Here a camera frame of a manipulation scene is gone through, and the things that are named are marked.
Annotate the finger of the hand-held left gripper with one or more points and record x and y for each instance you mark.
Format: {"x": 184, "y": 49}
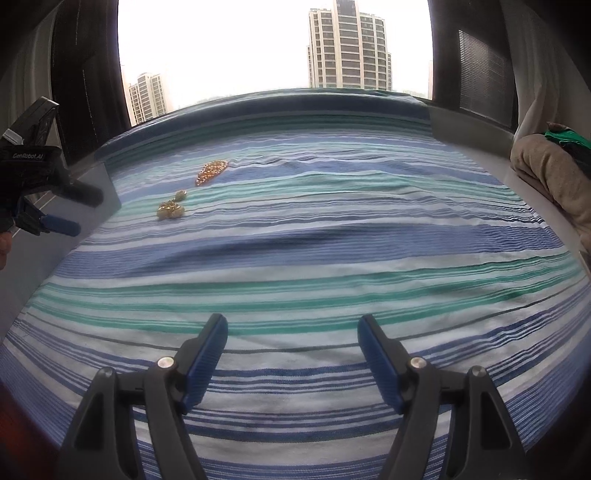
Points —
{"x": 62, "y": 226}
{"x": 85, "y": 194}

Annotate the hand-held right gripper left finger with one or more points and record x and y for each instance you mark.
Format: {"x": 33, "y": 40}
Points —
{"x": 205, "y": 355}

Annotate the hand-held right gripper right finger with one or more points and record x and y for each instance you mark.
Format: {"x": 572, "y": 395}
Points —
{"x": 381, "y": 355}

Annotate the long grey box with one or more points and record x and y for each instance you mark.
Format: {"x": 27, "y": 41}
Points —
{"x": 99, "y": 210}

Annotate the person's left hand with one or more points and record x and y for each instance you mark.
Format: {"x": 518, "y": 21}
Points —
{"x": 3, "y": 251}

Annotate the gold flower earrings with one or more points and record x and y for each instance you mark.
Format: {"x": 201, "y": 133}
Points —
{"x": 170, "y": 210}

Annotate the white curtain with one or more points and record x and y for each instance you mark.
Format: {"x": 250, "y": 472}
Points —
{"x": 27, "y": 69}
{"x": 554, "y": 69}

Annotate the small gold earring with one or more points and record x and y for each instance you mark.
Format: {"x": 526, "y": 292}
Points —
{"x": 180, "y": 194}

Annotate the dark window blind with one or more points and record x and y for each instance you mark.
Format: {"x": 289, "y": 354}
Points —
{"x": 480, "y": 69}
{"x": 87, "y": 69}

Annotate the smaller apartment building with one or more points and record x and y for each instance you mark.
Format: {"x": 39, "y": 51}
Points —
{"x": 147, "y": 99}

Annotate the blue green striped blanket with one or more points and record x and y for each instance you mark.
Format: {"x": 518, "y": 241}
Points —
{"x": 295, "y": 277}

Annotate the grey window sill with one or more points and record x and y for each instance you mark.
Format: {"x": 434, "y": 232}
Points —
{"x": 475, "y": 143}

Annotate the beige folded cloth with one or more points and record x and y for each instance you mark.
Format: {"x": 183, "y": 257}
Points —
{"x": 545, "y": 170}

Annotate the green cloth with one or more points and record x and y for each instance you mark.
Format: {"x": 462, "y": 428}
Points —
{"x": 568, "y": 137}

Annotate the tall apartment building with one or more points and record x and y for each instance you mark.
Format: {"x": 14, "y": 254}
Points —
{"x": 348, "y": 46}

